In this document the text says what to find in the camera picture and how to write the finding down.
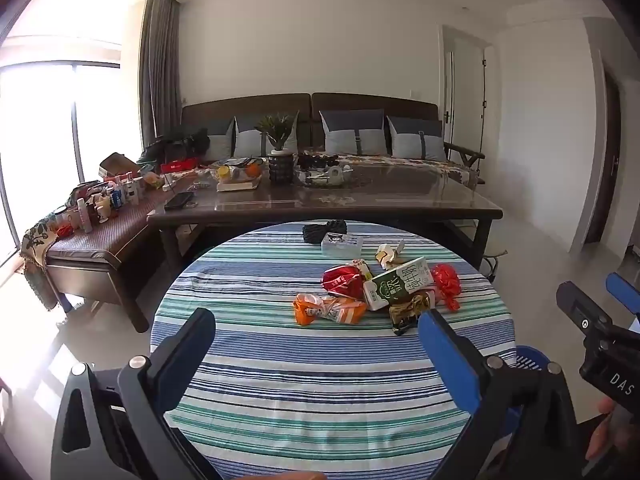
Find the row of cosmetic bottles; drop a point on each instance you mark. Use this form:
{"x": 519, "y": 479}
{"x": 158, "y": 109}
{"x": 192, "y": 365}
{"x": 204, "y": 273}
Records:
{"x": 110, "y": 197}

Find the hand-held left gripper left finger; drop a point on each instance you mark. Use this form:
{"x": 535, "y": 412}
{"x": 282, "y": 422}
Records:
{"x": 187, "y": 345}

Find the brown cardboard box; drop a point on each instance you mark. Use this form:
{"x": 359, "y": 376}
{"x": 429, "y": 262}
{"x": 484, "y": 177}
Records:
{"x": 117, "y": 164}

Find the beige wrapper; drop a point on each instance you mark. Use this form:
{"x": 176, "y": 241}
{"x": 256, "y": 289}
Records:
{"x": 390, "y": 255}

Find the grey white sofa pillow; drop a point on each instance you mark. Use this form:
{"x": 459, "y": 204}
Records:
{"x": 220, "y": 140}
{"x": 352, "y": 132}
{"x": 415, "y": 140}
{"x": 247, "y": 140}

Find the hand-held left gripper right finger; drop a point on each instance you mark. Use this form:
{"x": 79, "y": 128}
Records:
{"x": 447, "y": 355}

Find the person's right hand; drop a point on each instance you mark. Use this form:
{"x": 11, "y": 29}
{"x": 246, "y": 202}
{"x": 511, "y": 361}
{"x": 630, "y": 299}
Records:
{"x": 602, "y": 430}

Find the floral sofa throw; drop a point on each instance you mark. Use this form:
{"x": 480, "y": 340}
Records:
{"x": 400, "y": 162}

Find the grey curtain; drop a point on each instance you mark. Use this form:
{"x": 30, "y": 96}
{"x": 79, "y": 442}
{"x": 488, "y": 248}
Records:
{"x": 160, "y": 70}

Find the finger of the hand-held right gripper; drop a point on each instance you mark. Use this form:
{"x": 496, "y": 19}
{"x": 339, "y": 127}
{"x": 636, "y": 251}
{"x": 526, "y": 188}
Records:
{"x": 625, "y": 290}
{"x": 582, "y": 312}

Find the dark wooden coffee table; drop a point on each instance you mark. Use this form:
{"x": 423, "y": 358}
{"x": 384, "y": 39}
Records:
{"x": 400, "y": 195}

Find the red flat box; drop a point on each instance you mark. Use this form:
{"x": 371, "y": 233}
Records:
{"x": 179, "y": 165}

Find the glass balcony door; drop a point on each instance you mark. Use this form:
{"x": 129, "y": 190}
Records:
{"x": 40, "y": 150}

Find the white cartoon tissue pack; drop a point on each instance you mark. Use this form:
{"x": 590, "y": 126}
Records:
{"x": 342, "y": 246}

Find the blue plastic mesh basket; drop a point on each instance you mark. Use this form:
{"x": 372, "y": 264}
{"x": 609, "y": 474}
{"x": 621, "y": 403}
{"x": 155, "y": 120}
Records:
{"x": 530, "y": 357}

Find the patterned bench cloth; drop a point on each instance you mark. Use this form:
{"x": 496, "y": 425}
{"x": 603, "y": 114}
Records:
{"x": 37, "y": 240}

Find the white tape roll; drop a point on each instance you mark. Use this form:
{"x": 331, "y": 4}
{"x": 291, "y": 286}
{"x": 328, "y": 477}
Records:
{"x": 336, "y": 174}

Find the black cloth bundle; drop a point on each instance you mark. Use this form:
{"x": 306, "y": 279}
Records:
{"x": 320, "y": 232}

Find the green white milk carton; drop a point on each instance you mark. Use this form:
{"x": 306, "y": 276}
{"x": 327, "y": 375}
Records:
{"x": 400, "y": 282}

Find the green potted plant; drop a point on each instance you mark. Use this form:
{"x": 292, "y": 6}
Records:
{"x": 276, "y": 130}

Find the gold brown wrapper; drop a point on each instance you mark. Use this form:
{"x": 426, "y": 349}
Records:
{"x": 407, "y": 312}

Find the orange fruit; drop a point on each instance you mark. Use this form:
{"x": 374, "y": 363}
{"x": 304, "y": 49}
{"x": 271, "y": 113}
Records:
{"x": 253, "y": 170}

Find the dark wooden door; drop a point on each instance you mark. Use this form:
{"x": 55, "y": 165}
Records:
{"x": 607, "y": 160}

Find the brown wooden sofa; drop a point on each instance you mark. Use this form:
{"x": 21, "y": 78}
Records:
{"x": 300, "y": 105}

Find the white door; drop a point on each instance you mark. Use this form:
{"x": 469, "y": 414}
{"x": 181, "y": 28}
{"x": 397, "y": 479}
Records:
{"x": 465, "y": 95}

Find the black bag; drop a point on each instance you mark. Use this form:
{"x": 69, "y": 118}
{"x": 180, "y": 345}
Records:
{"x": 175, "y": 147}

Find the tea tray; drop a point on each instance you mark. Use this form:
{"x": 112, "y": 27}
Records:
{"x": 320, "y": 177}

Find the orange snack packet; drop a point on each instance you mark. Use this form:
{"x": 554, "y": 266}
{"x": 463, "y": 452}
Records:
{"x": 325, "y": 310}

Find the red snack packet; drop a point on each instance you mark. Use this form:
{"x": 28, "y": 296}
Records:
{"x": 342, "y": 282}

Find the low wooden bench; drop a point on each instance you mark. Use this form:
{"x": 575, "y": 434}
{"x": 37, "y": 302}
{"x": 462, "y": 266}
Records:
{"x": 100, "y": 260}

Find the black ribbed vase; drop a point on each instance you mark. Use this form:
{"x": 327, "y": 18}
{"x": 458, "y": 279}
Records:
{"x": 281, "y": 170}

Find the blue green striped tablecloth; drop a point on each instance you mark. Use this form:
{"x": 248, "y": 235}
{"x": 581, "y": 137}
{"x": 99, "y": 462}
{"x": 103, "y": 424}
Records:
{"x": 300, "y": 385}

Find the black phone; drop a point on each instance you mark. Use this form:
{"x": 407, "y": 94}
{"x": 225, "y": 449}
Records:
{"x": 179, "y": 201}

